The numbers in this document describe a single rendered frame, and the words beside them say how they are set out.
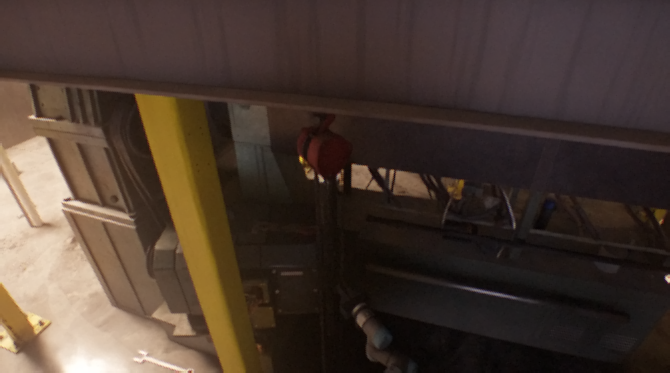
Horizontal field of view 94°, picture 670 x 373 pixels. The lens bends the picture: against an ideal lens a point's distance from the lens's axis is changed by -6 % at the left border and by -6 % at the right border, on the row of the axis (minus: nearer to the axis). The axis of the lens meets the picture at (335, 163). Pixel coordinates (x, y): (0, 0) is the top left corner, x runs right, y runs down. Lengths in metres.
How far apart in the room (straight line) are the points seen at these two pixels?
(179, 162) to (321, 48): 0.40
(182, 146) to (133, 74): 0.19
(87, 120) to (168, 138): 1.07
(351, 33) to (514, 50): 0.25
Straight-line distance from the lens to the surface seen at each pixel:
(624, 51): 0.61
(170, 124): 0.76
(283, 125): 1.76
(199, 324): 1.93
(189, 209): 0.87
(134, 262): 2.19
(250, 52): 0.65
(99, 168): 1.95
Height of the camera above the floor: 1.89
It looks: 30 degrees down
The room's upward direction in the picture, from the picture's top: straight up
